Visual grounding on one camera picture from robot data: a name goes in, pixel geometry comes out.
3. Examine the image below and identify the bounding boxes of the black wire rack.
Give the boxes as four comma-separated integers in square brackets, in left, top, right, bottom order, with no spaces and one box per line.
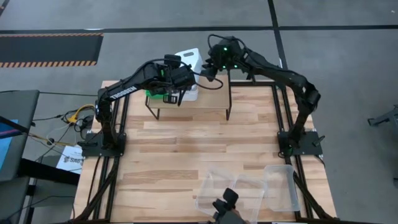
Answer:
[144,73,233,121]

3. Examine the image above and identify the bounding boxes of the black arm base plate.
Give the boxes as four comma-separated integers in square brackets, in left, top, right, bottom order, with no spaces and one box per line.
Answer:
[277,130,324,156]
[76,132,127,158]

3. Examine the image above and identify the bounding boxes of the black hazard-striped floor mat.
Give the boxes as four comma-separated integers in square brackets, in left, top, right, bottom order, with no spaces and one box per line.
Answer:
[0,32,104,68]

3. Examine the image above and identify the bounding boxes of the blue screen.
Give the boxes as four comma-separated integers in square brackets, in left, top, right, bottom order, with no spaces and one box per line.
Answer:
[0,119,20,171]

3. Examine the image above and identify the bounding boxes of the black power adapter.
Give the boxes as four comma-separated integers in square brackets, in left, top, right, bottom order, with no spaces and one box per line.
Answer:
[73,114,96,132]

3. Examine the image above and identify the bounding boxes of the yellow cable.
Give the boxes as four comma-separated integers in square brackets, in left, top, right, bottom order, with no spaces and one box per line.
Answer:
[67,104,96,124]

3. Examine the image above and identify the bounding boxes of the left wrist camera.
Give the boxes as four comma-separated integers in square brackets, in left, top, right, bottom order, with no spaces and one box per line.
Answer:
[164,54,182,70]

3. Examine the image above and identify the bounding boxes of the green slotted plastic basket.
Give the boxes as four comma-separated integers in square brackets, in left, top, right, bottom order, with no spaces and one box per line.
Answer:
[145,89,170,100]

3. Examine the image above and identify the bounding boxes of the clear plastic basket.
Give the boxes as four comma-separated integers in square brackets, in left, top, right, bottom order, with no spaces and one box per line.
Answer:
[263,164,302,213]
[229,174,269,224]
[195,167,238,216]

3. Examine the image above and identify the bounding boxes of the black desk base bar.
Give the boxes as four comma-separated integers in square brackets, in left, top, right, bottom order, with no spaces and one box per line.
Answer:
[18,157,81,187]

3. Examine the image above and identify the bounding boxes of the black aluminium table frame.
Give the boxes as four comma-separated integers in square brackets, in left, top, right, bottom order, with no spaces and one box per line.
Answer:
[72,79,336,224]

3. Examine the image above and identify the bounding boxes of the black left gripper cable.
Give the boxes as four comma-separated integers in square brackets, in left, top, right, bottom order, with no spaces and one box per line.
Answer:
[186,70,224,91]

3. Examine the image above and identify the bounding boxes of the white printed paper sign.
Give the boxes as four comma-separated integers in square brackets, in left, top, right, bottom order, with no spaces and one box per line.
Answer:
[55,145,85,175]

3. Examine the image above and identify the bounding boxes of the dark side desk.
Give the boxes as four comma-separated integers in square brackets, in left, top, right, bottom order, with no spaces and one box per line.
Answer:
[0,89,40,183]

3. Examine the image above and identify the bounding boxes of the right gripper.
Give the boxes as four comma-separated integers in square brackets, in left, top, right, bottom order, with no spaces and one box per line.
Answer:
[201,60,222,83]

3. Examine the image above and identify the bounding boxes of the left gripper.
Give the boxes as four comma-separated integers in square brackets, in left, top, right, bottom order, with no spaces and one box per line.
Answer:
[163,65,197,105]

